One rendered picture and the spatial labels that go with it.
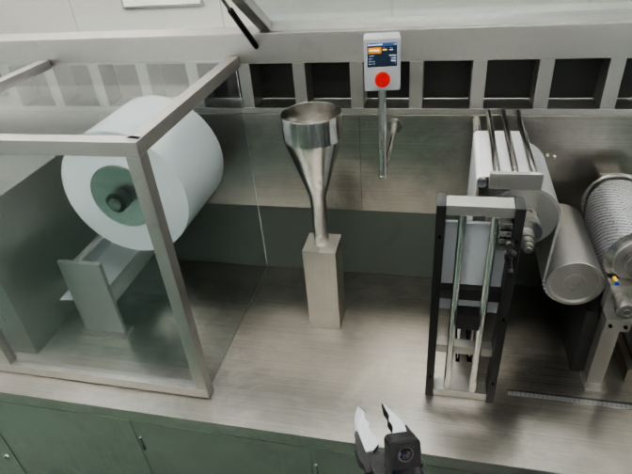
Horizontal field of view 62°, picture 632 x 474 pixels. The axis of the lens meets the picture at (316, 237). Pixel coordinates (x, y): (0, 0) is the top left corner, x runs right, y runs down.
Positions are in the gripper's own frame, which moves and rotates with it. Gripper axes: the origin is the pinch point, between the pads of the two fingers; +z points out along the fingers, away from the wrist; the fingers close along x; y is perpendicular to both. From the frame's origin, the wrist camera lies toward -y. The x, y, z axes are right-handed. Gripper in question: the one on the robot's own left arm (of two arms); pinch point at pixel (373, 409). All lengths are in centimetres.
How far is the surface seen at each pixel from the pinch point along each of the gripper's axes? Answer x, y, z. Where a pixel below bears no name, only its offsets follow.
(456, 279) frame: 24.5, -5.8, 24.8
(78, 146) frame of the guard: -48, -29, 43
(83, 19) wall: -111, 11, 387
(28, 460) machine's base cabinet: -85, 83, 62
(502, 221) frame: 29.2, -21.2, 21.9
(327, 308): 6, 25, 55
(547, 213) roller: 45, -18, 30
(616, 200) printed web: 67, -16, 36
